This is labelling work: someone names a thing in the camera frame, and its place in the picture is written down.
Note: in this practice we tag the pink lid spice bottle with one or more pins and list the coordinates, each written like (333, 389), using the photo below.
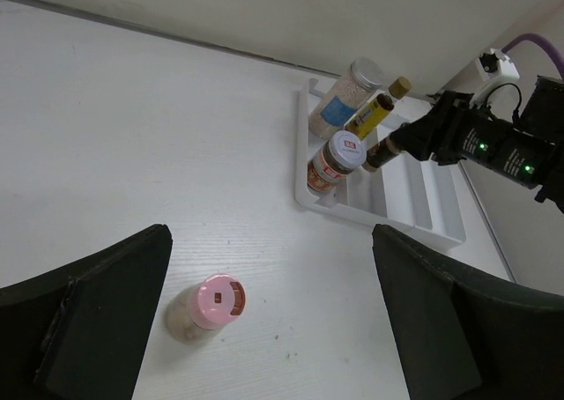
(202, 311)

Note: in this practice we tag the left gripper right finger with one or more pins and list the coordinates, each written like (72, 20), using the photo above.
(462, 333)

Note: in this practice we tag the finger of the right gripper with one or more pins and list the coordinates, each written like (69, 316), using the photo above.
(415, 138)

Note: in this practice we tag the small black pepper grinder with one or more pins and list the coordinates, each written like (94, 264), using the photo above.
(380, 154)

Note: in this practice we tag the tall jar silver lid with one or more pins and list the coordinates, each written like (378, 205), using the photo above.
(351, 91)

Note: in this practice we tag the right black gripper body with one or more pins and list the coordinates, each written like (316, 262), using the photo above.
(472, 133)

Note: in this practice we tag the yellow bottle cork cap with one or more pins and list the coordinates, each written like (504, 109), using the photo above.
(378, 108)

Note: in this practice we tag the white divided tray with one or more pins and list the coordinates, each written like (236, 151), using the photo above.
(418, 198)

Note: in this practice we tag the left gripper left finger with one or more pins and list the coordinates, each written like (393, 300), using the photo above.
(80, 331)

